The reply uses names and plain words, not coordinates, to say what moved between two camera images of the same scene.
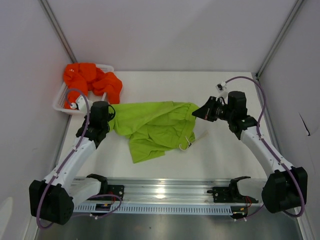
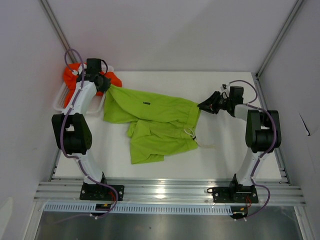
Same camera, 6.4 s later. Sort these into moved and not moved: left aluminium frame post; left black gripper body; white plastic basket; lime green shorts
Moved: lime green shorts; left black gripper body
Not moved: white plastic basket; left aluminium frame post
